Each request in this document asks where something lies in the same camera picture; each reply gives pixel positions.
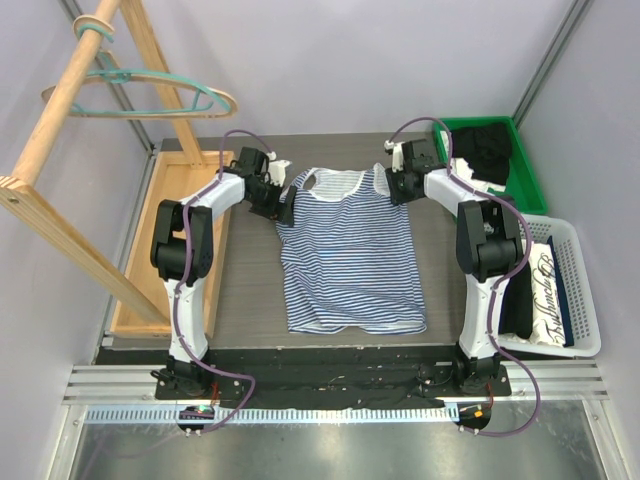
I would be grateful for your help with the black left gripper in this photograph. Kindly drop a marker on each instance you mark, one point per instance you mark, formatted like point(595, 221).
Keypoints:
point(271, 211)

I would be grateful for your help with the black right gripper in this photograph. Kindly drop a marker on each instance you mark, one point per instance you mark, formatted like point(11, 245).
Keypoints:
point(398, 185)

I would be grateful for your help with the blue white striped tank top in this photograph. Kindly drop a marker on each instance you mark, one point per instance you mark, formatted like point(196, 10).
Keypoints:
point(348, 258)

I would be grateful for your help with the green plastic tray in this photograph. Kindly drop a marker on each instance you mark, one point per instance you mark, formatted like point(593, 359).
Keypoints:
point(521, 184)

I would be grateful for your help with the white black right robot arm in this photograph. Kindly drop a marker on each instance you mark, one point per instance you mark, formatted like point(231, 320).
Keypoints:
point(488, 249)

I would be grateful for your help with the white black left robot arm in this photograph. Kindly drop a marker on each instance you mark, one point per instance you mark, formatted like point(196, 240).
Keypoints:
point(182, 249)

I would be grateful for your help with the wooden hanger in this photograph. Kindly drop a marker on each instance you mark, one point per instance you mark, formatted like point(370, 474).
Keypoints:
point(208, 103)

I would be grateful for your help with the black garment in tray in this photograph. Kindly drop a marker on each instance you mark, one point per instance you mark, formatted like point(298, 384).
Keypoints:
point(486, 149)

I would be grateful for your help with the wooden tray base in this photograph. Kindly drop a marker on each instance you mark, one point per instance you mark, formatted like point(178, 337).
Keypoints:
point(173, 178)

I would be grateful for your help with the white perforated laundry basket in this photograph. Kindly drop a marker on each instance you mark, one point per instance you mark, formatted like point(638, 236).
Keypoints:
point(577, 292)

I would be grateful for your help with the black garment in basket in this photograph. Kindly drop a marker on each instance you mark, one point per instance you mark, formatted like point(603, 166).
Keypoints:
point(517, 305)

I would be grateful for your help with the white printed shirt in basket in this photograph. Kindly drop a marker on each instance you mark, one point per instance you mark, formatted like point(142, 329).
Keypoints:
point(547, 320)

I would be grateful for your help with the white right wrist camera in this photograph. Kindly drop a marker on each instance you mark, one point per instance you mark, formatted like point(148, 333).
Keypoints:
point(395, 150)

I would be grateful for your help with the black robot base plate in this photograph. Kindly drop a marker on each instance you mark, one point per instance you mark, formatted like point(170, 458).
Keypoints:
point(327, 378)

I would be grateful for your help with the white slotted cable duct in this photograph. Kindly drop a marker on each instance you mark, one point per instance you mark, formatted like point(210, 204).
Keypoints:
point(202, 415)

